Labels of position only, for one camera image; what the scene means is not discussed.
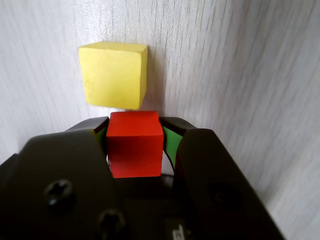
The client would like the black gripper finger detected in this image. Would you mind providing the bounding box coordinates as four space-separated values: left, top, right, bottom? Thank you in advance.
0 116 126 240
159 116 286 240

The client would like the red wooden cube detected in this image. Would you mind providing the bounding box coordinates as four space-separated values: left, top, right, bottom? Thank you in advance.
106 111 165 179

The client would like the yellow wooden cube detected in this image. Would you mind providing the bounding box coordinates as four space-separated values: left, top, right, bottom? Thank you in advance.
77 41 149 111

